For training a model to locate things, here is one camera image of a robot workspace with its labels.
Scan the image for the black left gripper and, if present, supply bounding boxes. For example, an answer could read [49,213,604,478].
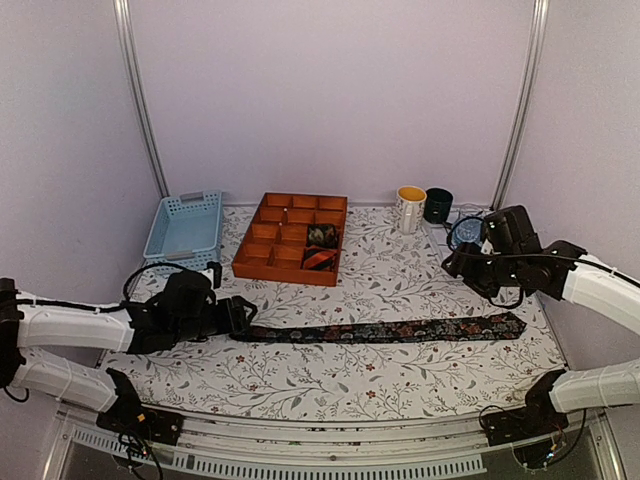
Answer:
[173,296,259,345]

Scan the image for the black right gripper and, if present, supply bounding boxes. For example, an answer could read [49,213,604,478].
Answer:
[442,242,523,299]

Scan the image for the dark floral necktie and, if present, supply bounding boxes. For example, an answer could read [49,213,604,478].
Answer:
[230,312,527,345]

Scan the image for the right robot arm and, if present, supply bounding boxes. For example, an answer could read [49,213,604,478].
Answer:
[442,205,639,436]

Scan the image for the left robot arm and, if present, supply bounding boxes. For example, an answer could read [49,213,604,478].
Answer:
[1,268,257,434]

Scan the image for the clear drinking glass left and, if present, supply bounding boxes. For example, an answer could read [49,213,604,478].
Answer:
[457,217,486,245]

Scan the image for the blue glass tray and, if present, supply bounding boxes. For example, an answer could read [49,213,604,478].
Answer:
[452,213,489,247]

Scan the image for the white checked dish towel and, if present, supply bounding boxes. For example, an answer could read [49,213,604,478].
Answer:
[424,222,453,263]

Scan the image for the rolled orange striped tie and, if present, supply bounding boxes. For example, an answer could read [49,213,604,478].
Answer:
[301,247,338,271]

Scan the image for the orange wooden divider tray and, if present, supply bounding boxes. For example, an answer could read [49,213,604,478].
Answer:
[232,192,348,287]

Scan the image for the dark green mug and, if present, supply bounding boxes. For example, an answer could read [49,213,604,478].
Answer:
[423,187,453,224]

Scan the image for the light blue plastic basket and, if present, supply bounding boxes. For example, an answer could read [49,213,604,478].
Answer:
[143,190,223,270]

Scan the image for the rolled olive patterned tie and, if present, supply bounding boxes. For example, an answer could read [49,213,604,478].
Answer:
[306,224,339,249]

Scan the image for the white mug yellow inside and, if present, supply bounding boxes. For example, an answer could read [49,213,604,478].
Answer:
[396,186,427,235]

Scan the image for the floral patterned tablecloth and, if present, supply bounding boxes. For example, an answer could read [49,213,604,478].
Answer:
[102,206,565,421]

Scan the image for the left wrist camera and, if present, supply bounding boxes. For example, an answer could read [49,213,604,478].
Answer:
[201,261,222,290]

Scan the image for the aluminium front rail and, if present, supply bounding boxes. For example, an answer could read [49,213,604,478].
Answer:
[43,407,632,479]

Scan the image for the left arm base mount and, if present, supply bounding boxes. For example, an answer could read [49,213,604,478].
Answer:
[96,368,184,446]

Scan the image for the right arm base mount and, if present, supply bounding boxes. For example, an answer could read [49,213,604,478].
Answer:
[478,369,569,446]

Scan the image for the right aluminium frame post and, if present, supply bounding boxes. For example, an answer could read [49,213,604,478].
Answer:
[490,0,550,210]

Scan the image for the aluminium frame post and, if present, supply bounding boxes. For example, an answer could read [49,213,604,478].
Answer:
[490,0,550,210]
[113,0,170,198]

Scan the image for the left aluminium frame post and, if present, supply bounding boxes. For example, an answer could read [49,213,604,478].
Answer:
[113,0,170,198]

